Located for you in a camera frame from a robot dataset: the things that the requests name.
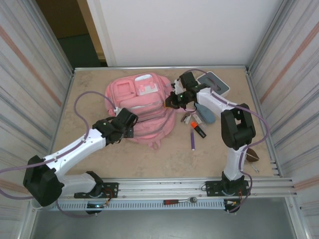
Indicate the pink backpack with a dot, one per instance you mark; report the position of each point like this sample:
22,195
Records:
149,124

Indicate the grey stapler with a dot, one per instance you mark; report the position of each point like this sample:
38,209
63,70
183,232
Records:
185,118

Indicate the clear glue stick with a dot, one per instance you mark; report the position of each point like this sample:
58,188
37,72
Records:
198,119

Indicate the blue grey case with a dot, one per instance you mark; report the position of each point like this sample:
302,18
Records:
207,115

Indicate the orange black highlighter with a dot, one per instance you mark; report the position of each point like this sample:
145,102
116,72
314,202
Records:
199,130

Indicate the purple pen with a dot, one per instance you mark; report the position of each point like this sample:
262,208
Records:
192,142

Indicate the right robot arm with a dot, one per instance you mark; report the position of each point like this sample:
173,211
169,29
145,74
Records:
239,134

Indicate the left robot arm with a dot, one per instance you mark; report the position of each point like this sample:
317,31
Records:
42,181

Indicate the white grey tissue box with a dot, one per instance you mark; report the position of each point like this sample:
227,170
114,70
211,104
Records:
221,88

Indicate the small circuit board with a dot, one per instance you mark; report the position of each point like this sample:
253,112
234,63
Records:
231,203
96,206

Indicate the brown wooden door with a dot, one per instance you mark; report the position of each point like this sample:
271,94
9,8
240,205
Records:
62,17

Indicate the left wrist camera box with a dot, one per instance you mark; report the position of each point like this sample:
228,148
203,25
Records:
117,110

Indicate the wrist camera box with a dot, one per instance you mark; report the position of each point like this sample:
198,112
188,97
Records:
117,110
179,87

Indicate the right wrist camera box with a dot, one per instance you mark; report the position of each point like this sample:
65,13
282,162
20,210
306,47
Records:
179,87

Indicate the thin aluminium table rail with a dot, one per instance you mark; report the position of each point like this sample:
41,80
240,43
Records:
149,67

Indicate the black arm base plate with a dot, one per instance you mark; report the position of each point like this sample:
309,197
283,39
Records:
210,189
112,189

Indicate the wide aluminium mounting rail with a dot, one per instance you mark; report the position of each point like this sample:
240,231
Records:
162,185

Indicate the aluminium side rail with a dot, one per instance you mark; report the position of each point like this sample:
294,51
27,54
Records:
251,84
70,82

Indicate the white door frame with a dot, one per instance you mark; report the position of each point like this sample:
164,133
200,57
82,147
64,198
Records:
99,30

